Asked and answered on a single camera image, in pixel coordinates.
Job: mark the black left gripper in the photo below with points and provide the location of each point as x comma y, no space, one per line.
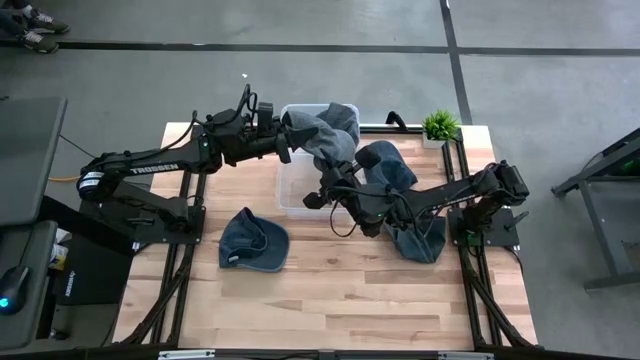
250,140

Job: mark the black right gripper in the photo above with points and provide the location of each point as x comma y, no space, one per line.
350,192

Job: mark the grey fabric hat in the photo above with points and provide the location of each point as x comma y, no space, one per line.
325,140

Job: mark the blue denim baseball cap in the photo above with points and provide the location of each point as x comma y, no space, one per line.
250,245

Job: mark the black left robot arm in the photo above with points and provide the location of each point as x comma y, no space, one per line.
150,167

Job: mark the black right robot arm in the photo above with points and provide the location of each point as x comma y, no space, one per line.
450,187

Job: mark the blue denim hat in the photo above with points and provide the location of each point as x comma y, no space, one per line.
392,170
420,247

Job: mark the clear plastic storage bin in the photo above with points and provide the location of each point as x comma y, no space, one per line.
300,190

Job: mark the white plant pot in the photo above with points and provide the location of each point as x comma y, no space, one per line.
432,144

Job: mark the green artificial plant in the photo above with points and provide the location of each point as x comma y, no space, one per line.
440,125

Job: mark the black box with logo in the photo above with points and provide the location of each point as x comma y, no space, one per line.
90,270

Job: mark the dark grey desk surface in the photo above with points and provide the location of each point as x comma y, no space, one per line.
25,160
30,250

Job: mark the person's shoe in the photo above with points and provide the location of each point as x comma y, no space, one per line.
47,22
37,42

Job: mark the grey metal cart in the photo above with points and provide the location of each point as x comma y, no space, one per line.
615,281

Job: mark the black computer mouse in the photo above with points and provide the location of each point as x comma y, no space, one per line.
12,287

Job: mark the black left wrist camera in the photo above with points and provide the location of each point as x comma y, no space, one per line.
265,114

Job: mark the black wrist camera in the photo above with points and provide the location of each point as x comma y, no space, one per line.
315,200
265,114

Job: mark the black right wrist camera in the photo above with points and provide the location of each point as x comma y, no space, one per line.
315,200

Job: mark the black aluminium table frame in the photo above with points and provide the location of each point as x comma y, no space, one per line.
464,155

